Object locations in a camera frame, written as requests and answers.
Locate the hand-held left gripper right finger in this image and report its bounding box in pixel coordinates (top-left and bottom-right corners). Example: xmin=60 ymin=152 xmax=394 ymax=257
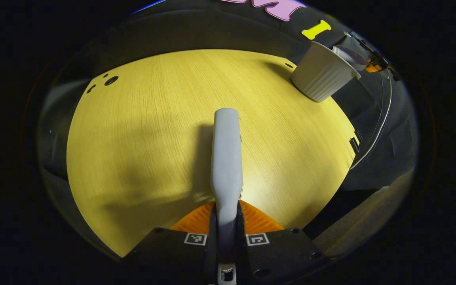
xmin=236 ymin=200 xmax=329 ymax=285

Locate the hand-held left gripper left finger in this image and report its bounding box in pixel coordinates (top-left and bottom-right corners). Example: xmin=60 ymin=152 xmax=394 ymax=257
xmin=123 ymin=200 xmax=219 ymax=285

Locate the grey plastic dustpan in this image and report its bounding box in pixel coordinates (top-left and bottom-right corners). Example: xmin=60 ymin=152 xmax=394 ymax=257
xmin=333 ymin=45 xmax=371 ymax=72

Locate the white ribbed garbage bin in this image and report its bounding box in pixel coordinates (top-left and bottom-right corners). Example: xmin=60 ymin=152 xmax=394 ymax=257
xmin=290 ymin=41 xmax=361 ymax=103

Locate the small grey broom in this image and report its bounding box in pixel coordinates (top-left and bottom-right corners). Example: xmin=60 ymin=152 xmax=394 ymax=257
xmin=211 ymin=108 xmax=244 ymax=285

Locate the wooden desktop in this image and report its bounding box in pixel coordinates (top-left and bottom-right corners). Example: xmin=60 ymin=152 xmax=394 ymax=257
xmin=66 ymin=49 xmax=360 ymax=258

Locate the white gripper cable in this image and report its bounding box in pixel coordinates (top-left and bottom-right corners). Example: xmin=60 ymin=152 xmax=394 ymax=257
xmin=349 ymin=69 xmax=393 ymax=170

